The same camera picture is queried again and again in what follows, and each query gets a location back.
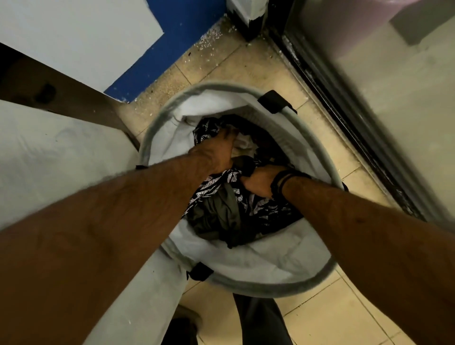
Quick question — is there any person's right hand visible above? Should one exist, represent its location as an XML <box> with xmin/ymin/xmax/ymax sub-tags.
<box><xmin>240</xmin><ymin>164</ymin><xmax>289</xmax><ymax>199</ymax></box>

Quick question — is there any person's left hand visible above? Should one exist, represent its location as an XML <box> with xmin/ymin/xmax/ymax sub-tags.
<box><xmin>188</xmin><ymin>127</ymin><xmax>239</xmax><ymax>175</ymax></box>

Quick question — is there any black white leaf-print garment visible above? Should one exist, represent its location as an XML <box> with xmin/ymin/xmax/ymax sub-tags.
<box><xmin>183</xmin><ymin>115</ymin><xmax>303</xmax><ymax>228</ymax></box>

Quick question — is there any cream clothes piece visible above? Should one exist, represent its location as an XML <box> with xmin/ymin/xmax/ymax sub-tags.
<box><xmin>231</xmin><ymin>133</ymin><xmax>260</xmax><ymax>159</ymax></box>

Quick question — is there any olive green garment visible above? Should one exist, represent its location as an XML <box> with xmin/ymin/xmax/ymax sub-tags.
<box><xmin>186</xmin><ymin>181</ymin><xmax>264</xmax><ymax>249</ymax></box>

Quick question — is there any white and blue washing machine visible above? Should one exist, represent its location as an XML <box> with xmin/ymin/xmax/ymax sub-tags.
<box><xmin>0</xmin><ymin>99</ymin><xmax>189</xmax><ymax>345</ymax></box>

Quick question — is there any person's left forearm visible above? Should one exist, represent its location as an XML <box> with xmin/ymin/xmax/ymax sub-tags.
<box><xmin>0</xmin><ymin>153</ymin><xmax>214</xmax><ymax>345</ymax></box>

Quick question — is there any person's right forearm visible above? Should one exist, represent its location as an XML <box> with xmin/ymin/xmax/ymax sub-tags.
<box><xmin>282</xmin><ymin>176</ymin><xmax>455</xmax><ymax>345</ymax></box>

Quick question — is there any white round laundry hamper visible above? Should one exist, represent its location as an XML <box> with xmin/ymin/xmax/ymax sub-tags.
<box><xmin>136</xmin><ymin>82</ymin><xmax>347</xmax><ymax>299</ymax></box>

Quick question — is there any person's left sandal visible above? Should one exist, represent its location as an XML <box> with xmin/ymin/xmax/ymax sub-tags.
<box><xmin>170</xmin><ymin>305</ymin><xmax>203</xmax><ymax>345</ymax></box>

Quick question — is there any black wrist band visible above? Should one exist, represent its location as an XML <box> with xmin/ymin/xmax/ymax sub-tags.
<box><xmin>270</xmin><ymin>169</ymin><xmax>313</xmax><ymax>200</ymax></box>

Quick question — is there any grey floor mat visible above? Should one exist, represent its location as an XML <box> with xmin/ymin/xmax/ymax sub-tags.
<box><xmin>389</xmin><ymin>0</ymin><xmax>455</xmax><ymax>46</ymax></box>

